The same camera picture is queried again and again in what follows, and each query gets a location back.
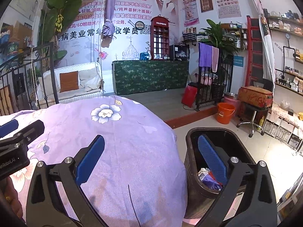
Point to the purple hanging towel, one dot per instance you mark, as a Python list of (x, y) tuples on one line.
[(205, 55)]

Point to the brown patterned stool cushion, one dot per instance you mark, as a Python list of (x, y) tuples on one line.
[(255, 96)]

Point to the black iron railing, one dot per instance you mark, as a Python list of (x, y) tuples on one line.
[(28, 80)]

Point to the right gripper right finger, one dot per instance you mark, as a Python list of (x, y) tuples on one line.
[(257, 208)]

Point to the purple floral tablecloth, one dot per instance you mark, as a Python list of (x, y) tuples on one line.
[(139, 179)]

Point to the orange plastic bucket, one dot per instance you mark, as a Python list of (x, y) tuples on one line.
[(225, 112)]

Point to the black metal towel rack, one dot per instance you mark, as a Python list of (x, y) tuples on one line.
[(212, 86)]

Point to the clear plastic bag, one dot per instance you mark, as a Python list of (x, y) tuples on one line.
[(203, 173)]

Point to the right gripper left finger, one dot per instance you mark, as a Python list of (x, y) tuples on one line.
[(44, 205)]

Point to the green potted plant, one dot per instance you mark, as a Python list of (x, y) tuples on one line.
[(216, 37)]

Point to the pink hanging towel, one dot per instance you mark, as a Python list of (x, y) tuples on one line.
[(215, 59)]

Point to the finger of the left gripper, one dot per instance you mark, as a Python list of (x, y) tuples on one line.
[(25, 136), (8, 127)]

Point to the green patterned counter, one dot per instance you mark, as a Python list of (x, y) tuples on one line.
[(135, 76)]

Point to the pink plastic basin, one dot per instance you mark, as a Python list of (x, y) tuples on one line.
[(232, 99)]

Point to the red ladder shelf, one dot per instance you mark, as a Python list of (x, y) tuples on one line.
[(255, 52)]

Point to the chrome swivel stool base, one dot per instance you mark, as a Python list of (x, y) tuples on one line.
[(251, 122)]

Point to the person's left hand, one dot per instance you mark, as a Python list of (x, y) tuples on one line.
[(11, 196)]

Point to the white swing sofa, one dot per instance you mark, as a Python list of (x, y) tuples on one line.
[(90, 85)]

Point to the orange brown cushion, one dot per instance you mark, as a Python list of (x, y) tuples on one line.
[(69, 81)]

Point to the red telephone booth cabinet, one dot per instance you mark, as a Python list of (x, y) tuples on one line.
[(159, 35)]

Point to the purple tissue package bag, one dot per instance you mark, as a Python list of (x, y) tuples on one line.
[(210, 182)]

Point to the red paper bag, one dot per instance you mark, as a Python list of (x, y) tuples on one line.
[(189, 96)]

